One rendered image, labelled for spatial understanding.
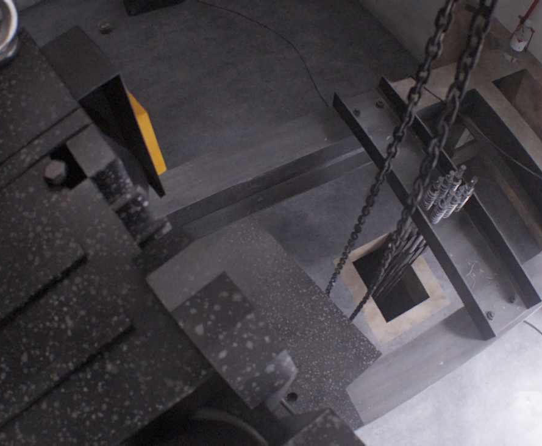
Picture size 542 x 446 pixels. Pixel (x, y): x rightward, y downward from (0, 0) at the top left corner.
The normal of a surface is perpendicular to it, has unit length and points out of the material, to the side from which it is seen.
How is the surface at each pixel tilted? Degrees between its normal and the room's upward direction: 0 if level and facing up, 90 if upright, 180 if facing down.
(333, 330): 0
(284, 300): 0
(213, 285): 11
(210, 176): 0
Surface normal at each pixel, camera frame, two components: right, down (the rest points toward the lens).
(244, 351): 0.39, 0.08
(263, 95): -0.01, -0.44
